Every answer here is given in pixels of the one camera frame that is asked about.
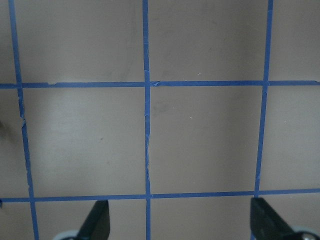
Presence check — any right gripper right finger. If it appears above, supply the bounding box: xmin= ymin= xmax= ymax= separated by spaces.
xmin=250 ymin=197 xmax=295 ymax=240

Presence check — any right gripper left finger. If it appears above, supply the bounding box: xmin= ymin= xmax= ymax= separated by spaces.
xmin=75 ymin=200 xmax=111 ymax=240

